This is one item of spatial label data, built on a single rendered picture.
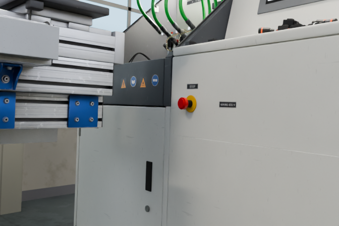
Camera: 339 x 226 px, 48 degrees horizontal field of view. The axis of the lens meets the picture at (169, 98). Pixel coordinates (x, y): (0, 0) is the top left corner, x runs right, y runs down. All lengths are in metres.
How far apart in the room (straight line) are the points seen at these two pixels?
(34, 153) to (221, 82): 2.42
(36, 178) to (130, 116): 2.00
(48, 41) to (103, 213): 0.95
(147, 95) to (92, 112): 0.32
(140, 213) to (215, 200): 0.38
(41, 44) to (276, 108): 0.54
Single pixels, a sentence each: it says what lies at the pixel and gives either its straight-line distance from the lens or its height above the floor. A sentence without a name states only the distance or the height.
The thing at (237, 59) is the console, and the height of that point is 0.92.
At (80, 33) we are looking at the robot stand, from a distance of 1.00.
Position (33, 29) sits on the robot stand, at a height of 0.94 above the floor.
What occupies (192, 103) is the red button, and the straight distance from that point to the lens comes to 1.12.
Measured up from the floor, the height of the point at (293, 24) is 1.01.
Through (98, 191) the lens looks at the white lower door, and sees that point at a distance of 1.64.
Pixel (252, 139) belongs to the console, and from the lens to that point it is 0.97.
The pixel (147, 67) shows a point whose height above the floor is 0.92.
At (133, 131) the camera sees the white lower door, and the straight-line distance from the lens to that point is 1.39.
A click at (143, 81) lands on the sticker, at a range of 1.34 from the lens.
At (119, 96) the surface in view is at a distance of 1.48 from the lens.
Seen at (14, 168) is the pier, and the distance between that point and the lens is 2.93.
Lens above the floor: 0.79
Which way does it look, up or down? 1 degrees up
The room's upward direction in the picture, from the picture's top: 2 degrees clockwise
